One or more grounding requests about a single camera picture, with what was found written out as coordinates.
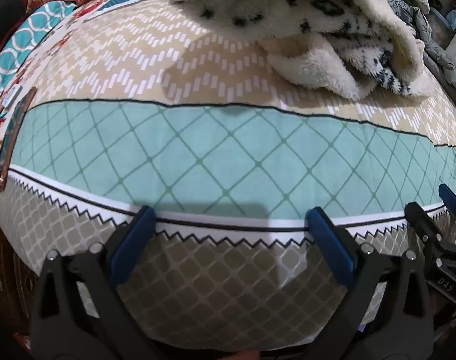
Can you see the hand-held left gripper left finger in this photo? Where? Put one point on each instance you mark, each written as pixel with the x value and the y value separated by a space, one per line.
pixel 137 238

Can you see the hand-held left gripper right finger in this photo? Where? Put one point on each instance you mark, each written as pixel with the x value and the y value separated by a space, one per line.
pixel 331 245

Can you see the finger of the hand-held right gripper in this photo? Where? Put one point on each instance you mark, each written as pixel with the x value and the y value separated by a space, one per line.
pixel 451 199
pixel 419 221

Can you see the white fleece blanket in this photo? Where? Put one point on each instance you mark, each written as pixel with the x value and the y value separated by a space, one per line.
pixel 250 7

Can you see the patterned beige teal bed sheet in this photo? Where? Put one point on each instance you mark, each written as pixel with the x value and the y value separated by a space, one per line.
pixel 213 150

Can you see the carved wooden headboard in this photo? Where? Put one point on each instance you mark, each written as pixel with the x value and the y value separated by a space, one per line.
pixel 6 270

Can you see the grey crumpled clothing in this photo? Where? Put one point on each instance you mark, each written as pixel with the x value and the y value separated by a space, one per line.
pixel 432 41

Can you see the teal white patterned cloth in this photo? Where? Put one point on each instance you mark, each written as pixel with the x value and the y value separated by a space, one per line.
pixel 25 33

